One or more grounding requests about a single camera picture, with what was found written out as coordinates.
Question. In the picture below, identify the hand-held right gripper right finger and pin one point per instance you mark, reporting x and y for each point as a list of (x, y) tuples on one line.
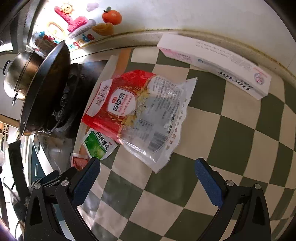
[(207, 179)]

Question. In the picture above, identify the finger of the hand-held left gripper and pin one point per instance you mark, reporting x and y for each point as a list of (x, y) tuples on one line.
[(68, 173), (49, 176)]

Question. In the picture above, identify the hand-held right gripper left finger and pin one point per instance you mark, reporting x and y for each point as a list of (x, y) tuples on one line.
[(86, 179)]

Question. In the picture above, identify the red and clear sugar bag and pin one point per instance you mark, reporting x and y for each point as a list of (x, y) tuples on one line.
[(129, 109)]

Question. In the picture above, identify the blue kitchen cabinet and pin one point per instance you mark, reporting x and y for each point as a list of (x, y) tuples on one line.
[(37, 170)]

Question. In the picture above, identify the red sachet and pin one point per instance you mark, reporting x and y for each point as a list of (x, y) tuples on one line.
[(78, 162)]

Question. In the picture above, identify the green sachet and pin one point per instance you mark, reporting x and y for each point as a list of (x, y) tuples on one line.
[(99, 143)]

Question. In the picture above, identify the green and cream checkered mat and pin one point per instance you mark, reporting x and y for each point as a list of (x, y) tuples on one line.
[(208, 139)]

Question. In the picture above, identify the black gas stove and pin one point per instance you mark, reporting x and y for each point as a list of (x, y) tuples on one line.
[(69, 104)]

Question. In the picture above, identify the black wok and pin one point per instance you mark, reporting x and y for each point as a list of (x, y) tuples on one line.
[(46, 85)]

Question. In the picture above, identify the stainless steel steamer pot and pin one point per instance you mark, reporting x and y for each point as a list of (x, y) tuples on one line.
[(20, 74)]

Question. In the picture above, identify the long white cardboard box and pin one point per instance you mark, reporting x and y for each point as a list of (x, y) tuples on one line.
[(217, 62)]

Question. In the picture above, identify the colourful wall stickers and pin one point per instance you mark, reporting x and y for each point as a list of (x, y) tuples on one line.
[(76, 23)]

